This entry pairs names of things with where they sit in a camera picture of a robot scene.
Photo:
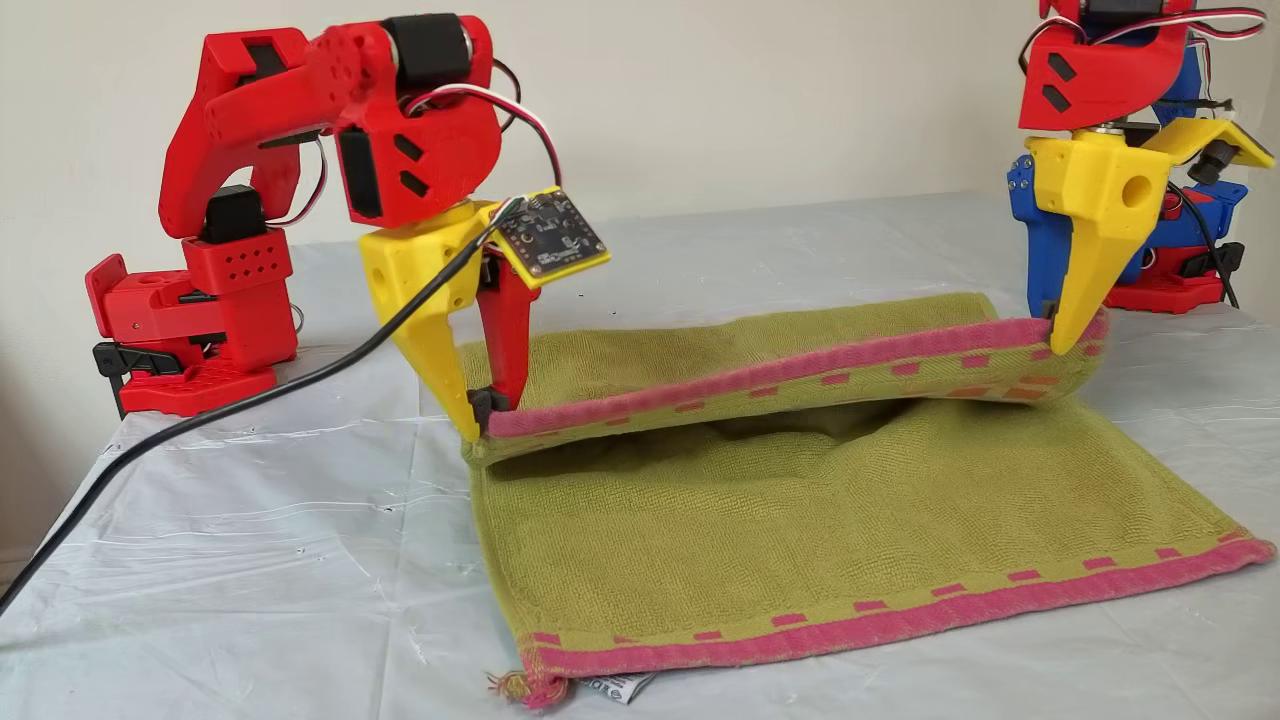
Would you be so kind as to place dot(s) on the red arm's gripper camera board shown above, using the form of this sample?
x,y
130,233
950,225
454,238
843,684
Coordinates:
x,y
550,238

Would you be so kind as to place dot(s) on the white plastic table cover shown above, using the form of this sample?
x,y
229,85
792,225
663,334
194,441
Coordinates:
x,y
250,560

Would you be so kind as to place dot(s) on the blue arm's gripper camera board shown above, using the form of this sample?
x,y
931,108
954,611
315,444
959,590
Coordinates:
x,y
1225,150

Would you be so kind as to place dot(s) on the green towel with pink borders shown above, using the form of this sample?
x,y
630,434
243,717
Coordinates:
x,y
800,500

